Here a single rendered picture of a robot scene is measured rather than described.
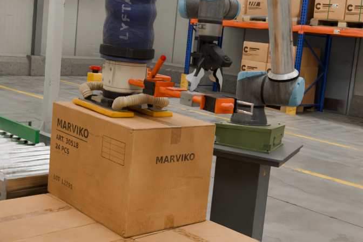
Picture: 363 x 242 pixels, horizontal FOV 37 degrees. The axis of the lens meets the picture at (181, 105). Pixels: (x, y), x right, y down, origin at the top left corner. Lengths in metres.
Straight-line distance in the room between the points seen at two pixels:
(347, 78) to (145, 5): 9.00
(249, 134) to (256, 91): 0.23
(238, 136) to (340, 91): 8.43
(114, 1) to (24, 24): 10.40
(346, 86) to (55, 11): 6.73
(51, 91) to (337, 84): 6.68
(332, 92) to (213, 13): 9.29
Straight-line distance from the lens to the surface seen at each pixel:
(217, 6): 1.93
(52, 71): 5.77
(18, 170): 2.81
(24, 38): 12.56
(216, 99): 1.74
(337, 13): 9.79
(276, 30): 2.61
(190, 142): 2.08
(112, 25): 2.19
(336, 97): 11.10
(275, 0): 2.57
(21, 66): 12.42
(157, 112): 2.19
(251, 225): 2.83
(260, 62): 10.53
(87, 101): 2.28
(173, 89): 1.94
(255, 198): 2.78
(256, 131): 2.67
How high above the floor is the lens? 1.29
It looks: 8 degrees down
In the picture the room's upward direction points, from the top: 6 degrees clockwise
